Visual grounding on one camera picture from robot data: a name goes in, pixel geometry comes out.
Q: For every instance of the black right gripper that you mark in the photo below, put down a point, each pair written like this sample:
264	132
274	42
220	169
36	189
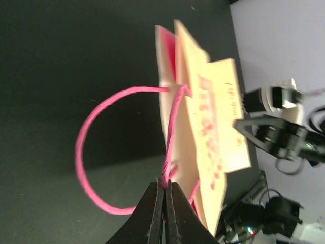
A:
290	142

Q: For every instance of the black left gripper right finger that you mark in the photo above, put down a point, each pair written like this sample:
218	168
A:
182	224

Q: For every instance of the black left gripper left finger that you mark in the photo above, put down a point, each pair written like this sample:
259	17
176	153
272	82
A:
145	225

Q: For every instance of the cream cakes paper bag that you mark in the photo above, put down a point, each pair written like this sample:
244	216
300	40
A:
199	102

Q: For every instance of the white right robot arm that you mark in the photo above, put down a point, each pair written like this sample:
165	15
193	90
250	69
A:
279	215

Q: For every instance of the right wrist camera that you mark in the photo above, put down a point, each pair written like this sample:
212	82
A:
284	97

